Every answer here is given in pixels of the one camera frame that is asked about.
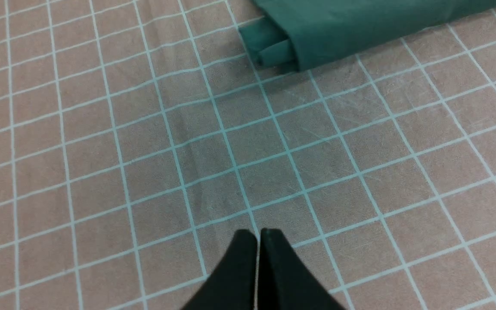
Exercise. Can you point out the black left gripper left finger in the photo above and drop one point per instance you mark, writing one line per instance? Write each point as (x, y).
(231, 285)

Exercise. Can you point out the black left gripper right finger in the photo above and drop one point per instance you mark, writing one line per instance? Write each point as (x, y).
(284, 282)

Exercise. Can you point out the green long-sleeved shirt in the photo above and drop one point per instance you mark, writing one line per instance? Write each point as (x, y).
(298, 35)

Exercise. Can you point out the pink grid tablecloth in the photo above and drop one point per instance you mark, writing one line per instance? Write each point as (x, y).
(136, 136)

